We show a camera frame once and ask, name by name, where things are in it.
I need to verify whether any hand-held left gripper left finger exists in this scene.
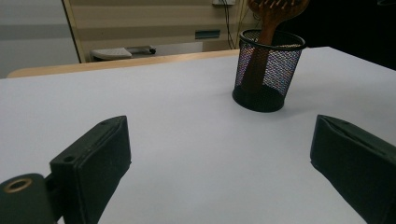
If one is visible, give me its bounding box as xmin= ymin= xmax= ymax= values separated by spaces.
xmin=49 ymin=115 xmax=132 ymax=224

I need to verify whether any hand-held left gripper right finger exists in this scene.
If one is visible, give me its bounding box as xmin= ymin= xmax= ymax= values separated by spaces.
xmin=309 ymin=114 xmax=396 ymax=224

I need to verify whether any black mesh pen holder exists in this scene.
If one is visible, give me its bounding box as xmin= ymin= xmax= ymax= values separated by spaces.
xmin=232 ymin=28 xmax=307 ymax=114

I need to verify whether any wooden hairbrush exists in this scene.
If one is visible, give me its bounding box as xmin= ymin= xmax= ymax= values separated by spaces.
xmin=241 ymin=0 xmax=311 ymax=94

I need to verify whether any grey chair base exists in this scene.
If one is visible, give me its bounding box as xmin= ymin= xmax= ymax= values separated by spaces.
xmin=90 ymin=45 xmax=158 ymax=63

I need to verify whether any black curtain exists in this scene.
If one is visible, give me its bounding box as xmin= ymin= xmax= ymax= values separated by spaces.
xmin=276 ymin=0 xmax=396 ymax=71

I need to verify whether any beige cabinet with drawers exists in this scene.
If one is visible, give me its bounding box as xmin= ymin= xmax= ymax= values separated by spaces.
xmin=61 ymin=0 xmax=260 ymax=64

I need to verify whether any dark green desk handle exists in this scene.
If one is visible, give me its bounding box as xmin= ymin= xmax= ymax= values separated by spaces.
xmin=194 ymin=29 xmax=221 ymax=41

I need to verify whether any black cable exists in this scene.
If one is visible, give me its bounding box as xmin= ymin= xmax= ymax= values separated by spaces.
xmin=225 ymin=5 xmax=238 ymax=50
xmin=221 ymin=5 xmax=233 ymax=50

